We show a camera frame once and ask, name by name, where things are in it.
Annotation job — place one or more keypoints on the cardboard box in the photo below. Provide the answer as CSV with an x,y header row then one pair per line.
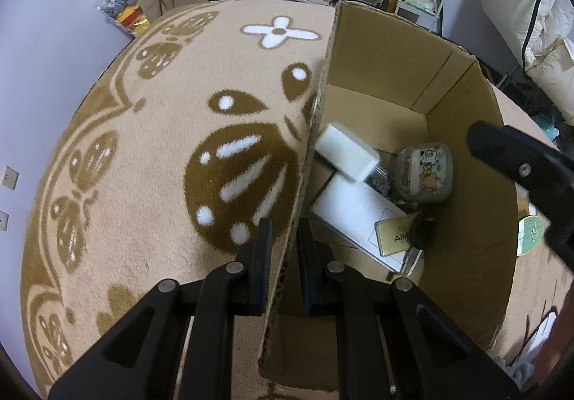
x,y
381,68

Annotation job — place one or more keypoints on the teal watering can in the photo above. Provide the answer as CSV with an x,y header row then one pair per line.
x,y
546,126

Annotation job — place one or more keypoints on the green tissue packet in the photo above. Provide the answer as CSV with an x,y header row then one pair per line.
x,y
418,2

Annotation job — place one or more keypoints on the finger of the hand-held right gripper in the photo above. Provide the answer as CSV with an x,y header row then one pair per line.
x,y
511,153

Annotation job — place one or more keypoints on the wall socket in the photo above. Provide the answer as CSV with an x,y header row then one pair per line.
x,y
9,177
3,221

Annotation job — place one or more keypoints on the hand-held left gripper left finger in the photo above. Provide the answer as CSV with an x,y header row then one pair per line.
x,y
262,265

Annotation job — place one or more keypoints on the white square box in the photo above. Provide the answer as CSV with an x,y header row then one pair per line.
x,y
345,153

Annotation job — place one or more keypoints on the green round card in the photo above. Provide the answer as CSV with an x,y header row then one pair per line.
x,y
531,238

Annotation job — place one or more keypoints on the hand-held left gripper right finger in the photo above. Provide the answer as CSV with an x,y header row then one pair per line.
x,y
307,265

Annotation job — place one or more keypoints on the cream padded chair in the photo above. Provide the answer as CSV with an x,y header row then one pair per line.
x,y
529,1

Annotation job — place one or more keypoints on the white square-button remote control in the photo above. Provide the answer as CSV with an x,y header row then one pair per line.
x,y
349,207

